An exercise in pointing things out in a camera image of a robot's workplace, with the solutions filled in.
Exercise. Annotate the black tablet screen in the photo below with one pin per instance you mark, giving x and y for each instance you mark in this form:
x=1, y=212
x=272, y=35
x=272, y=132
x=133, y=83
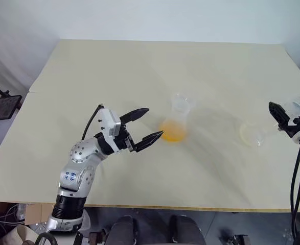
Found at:
x=1, y=107

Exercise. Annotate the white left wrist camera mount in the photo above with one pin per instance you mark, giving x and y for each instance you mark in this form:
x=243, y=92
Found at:
x=107, y=120

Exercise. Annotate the dark brown block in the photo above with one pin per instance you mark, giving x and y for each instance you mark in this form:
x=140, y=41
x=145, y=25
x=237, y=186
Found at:
x=97, y=238

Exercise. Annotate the small clear glass flask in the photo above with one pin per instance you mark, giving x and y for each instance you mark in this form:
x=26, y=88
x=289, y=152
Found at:
x=174, y=132

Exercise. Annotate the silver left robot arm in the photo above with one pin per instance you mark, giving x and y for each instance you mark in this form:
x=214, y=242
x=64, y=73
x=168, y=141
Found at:
x=80, y=153

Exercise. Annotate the brown cardboard piece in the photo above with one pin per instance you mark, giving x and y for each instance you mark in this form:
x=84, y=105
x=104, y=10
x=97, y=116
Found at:
x=37, y=213

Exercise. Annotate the dark grey rounded shape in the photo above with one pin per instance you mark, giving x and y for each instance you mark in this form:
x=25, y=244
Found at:
x=186, y=229
x=121, y=229

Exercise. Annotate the clear plastic bag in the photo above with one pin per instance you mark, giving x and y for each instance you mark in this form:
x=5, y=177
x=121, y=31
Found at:
x=84, y=220

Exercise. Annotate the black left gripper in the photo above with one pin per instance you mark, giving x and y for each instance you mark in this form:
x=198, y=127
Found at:
x=121, y=141

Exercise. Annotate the large clear glass flask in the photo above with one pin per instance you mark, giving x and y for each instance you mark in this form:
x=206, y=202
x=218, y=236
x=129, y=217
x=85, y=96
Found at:
x=248, y=132

